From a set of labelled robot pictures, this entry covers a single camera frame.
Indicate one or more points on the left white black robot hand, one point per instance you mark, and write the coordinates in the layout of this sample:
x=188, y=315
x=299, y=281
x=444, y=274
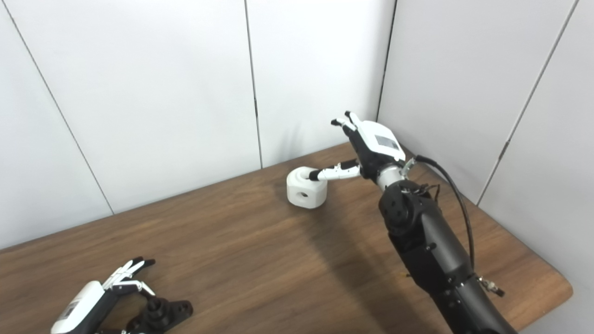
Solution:
x=83, y=306

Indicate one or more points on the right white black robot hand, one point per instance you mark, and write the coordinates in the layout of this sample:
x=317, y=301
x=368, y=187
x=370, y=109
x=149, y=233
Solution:
x=376, y=148

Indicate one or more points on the black flanged holder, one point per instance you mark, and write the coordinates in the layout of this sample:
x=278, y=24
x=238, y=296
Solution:
x=160, y=315

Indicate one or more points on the round white block with holes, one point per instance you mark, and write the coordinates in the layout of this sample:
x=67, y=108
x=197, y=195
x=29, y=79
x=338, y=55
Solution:
x=306, y=195

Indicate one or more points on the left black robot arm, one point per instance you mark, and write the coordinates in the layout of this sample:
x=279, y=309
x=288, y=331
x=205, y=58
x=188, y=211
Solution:
x=429, y=246

